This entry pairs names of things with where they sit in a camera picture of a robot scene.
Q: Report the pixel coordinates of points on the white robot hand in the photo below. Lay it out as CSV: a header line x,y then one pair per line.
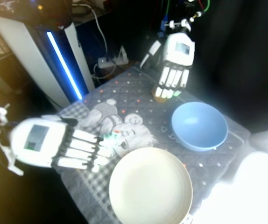
x,y
178,56
38,140

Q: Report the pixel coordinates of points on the orange fruit-topped toy cupcake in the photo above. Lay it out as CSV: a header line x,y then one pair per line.
x,y
159,100

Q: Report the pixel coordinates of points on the blue toy ice cream cone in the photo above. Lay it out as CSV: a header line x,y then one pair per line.
x,y
111,135

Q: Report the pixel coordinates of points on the blue plastic bowl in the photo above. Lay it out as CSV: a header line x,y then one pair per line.
x,y
199,130

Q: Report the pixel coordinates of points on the white round plate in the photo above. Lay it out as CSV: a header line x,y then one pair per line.
x,y
150,186

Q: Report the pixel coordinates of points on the grey quilt with bear print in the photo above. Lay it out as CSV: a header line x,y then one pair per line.
x,y
134,98

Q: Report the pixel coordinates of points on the white power strip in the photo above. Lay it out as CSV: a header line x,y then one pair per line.
x,y
106,63

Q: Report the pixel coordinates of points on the white tower with blue light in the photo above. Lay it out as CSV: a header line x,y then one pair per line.
x,y
29,58

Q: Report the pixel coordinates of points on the black device with lights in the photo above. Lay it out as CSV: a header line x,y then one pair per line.
x,y
31,11

